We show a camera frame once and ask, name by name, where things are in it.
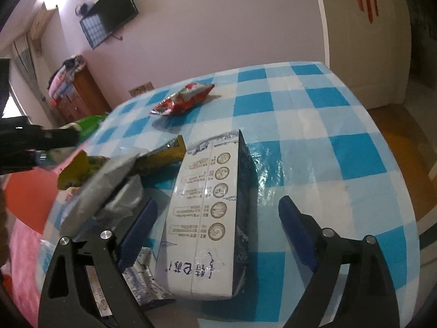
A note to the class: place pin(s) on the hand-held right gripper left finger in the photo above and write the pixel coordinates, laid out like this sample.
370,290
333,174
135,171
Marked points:
138,232

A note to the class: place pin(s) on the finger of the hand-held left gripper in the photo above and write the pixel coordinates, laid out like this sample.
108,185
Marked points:
44,160
58,138

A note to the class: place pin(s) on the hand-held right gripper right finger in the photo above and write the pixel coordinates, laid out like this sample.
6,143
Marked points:
298,235

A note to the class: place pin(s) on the plastic wrapper blue print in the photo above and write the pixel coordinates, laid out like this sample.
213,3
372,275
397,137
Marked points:
143,276

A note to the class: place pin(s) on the white printed carton box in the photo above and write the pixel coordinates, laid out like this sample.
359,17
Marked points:
201,211

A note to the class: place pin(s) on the yellow box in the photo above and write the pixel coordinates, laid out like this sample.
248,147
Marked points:
164,155

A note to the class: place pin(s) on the yellow snack bag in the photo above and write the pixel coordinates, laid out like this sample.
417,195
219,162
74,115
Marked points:
76,170

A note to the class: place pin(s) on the bright window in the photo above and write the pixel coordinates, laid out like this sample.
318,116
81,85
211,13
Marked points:
15,104

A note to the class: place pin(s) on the crumpled grey plastic bag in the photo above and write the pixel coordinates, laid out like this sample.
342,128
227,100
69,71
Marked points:
126,194

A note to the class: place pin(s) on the brown wooden dresser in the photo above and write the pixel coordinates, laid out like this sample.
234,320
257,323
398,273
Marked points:
88,92

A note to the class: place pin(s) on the silver foil bag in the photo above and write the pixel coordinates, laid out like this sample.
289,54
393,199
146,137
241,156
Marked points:
95,188

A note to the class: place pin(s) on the pile of folded clothes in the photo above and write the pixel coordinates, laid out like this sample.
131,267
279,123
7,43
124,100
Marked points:
65,78

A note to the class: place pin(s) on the blue checkered tablecloth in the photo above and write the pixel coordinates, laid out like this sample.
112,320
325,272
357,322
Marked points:
324,164

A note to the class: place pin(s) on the grey curtain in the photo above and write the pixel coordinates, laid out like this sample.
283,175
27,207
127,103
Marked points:
27,65

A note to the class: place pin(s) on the pink printed blanket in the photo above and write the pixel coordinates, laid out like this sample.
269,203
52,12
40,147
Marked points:
25,263

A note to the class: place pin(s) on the red snack bag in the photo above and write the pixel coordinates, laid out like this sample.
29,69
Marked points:
184,99

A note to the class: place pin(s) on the white door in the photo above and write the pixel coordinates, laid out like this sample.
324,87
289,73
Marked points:
362,51

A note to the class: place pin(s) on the wall socket panel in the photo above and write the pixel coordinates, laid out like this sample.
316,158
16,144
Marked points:
140,89

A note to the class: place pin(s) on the wall air conditioner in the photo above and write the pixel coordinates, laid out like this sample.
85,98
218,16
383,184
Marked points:
42,22

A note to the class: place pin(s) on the small dark wall box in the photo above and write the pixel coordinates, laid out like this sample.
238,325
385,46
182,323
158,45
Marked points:
86,10

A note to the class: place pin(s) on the black wall television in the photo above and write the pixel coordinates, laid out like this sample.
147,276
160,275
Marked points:
109,12

